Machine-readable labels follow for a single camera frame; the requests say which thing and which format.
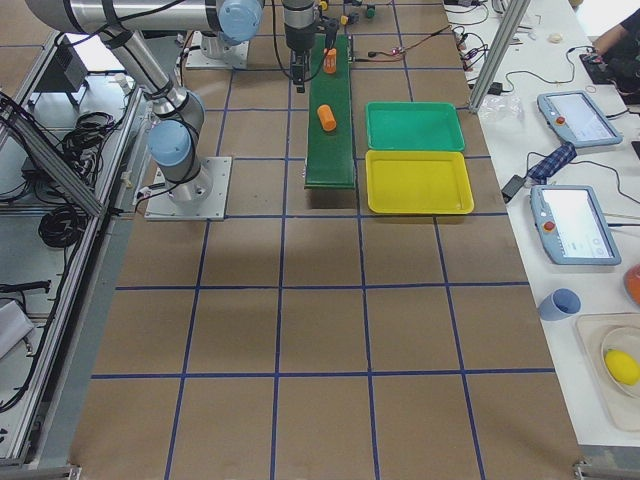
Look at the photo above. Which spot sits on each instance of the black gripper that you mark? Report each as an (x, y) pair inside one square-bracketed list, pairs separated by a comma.
[(298, 43)]

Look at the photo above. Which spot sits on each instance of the orange cylinder with white text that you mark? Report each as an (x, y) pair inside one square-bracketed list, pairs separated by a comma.
[(329, 64)]

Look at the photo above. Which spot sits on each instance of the plain orange cylinder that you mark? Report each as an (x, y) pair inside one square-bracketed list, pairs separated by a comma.
[(326, 118)]

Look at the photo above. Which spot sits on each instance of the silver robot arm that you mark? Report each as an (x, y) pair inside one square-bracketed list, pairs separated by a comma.
[(295, 10), (120, 26)]

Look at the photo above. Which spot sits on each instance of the green conveyor belt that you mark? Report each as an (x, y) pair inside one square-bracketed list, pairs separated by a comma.
[(330, 155)]

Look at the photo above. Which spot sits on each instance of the green plastic tray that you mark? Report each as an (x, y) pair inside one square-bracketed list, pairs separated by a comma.
[(413, 126)]

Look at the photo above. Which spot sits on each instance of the yellow plastic tray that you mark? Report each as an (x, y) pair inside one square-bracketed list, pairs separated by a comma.
[(418, 183)]

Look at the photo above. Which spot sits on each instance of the clear plastic bag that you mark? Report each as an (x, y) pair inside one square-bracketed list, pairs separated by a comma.
[(500, 107)]

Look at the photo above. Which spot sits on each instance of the black power adapter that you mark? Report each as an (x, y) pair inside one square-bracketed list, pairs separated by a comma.
[(512, 187)]

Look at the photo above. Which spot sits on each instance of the far teach pendant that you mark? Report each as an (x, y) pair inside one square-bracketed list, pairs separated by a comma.
[(575, 118)]

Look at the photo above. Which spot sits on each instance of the teach pendant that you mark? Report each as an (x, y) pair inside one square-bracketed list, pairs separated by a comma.
[(571, 225), (575, 118)]

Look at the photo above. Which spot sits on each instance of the near teach pendant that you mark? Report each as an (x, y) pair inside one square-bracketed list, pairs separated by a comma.
[(571, 225)]

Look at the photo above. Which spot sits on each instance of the person in dark clothes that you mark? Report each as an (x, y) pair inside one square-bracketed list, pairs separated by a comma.
[(626, 29)]

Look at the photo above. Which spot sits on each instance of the blue plastic cup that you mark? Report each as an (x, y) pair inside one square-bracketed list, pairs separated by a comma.
[(559, 304)]

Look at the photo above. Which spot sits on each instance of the orange object at edge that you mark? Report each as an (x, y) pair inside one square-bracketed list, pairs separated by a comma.
[(631, 281)]

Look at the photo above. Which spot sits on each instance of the white bowl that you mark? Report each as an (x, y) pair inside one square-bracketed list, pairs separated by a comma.
[(625, 339)]

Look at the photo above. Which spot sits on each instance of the yellow lemon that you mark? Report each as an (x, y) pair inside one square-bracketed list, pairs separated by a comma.
[(622, 367)]

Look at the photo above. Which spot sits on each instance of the beige tray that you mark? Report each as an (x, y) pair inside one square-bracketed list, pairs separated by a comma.
[(622, 409)]

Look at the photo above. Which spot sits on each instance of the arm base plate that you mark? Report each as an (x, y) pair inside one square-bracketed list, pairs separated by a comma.
[(209, 52), (204, 198)]

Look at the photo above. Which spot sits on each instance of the aluminium frame post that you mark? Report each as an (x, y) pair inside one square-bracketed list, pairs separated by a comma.
[(510, 16)]

